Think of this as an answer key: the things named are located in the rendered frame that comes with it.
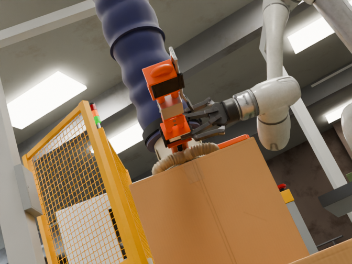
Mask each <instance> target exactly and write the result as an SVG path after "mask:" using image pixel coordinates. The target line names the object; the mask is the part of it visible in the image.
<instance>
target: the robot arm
mask: <svg viewBox="0 0 352 264"><path fill-rule="evenodd" d="M301 1H304V2H306V3H307V4H310V5H313V6H314V7H315V8H316V9H317V11H318V12H319V13H320V14H321V15H322V17H323V18H324V19H325V21H326V22H327V23H328V24H329V26H330V27H331V28H332V30H333V31H334V32H335V34H336V35H337V36H338V37H339V38H340V40H341V41H342V42H343V43H344V45H345V46H346V47H347V48H348V50H349V51H350V52H351V53H352V6H351V4H350V3H349V2H348V0H263V4H262V13H263V20H264V22H265V28H266V50H267V80H266V81H263V82H261V83H259V84H257V85H255V86H254V87H252V88H251V89H248V90H245V91H243V92H240V93H237V94H235V95H233V98H230V99H227V100H224V101H222V102H220V103H214V102H213V101H212V100H211V98H210V97H208V98H207V99H206V100H204V101H202V102H200V103H197V104H195V105H193V109H194V111H191V110H190V109H189V108H185V109H184V113H183V115H184V116H185V117H186V116H187V117H188V119H189V120H192V119H198V118H203V117H206V118H207V117H208V118H209V119H210V120H209V121H208V122H207V123H205V124H203V125H201V126H200V127H198V128H196V129H195V130H193V131H190V132H188V133H185V134H183V135H180V136H177V137H174V138H172V139H169V141H170V142H172V141H175V140H178V139H181V140H186V139H188V138H193V139H194V140H195V141H200V140H203V139H207V138H210V137H214V136H217V135H225V126H226V125H227V124H230V123H233V122H235V121H238V120H240V119H241V120H243V121H244V120H247V119H250V118H253V117H256V116H257V131H258V136H259V140H260V142H261V143H262V145H263V146H264V147H265V148H266V149H268V150H272V151H278V150H281V149H283V148H284V147H285V146H286V145H287V143H288V141H289V138H290V129H291V121H290V115H289V108H290V106H291V105H293V104H295V103H296V102H297V101H298V100H299V98H300V97H301V90H300V86H299V84H298V82H297V80H296V79H295V78H293V77H291V76H283V34H284V29H285V25H286V23H287V21H288V18H289V13H290V12H292V11H293V10H294V8H295V7H296V6H297V5H298V4H299V3H300V2H301ZM207 106H211V108H210V109H207V110H204V111H201V112H196V111H198V110H200V109H203V108H205V107H207ZM194 112H195V113H194ZM215 125H216V126H220V127H219V128H218V129H215V130H211V131H208V132H205V133H202V132H203V131H205V130H207V129H209V128H211V127H213V126H215ZM341 125H342V130H343V134H344V136H345V139H346V141H347V143H348V145H349V147H350V149H351V151H352V102H351V103H349V104H348V105H347V106H346V107H345V108H344V109H343V111H342V114H341ZM200 133H202V134H200Z"/></svg>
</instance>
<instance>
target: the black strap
mask: <svg viewBox="0 0 352 264"><path fill-rule="evenodd" d="M189 121H194V122H197V123H199V125H200V126H201V125H202V120H201V118H198V119H192V120H189ZM161 123H163V121H162V118H161V117H160V118H158V119H156V120H154V121H153V122H152V123H150V124H149V125H148V126H147V127H146V128H145V130H144V131H143V133H142V138H143V140H144V143H145V145H146V146H147V141H148V139H149V138H150V137H151V136H152V135H153V134H154V133H155V132H157V131H158V130H159V128H158V127H159V126H160V124H161Z"/></svg>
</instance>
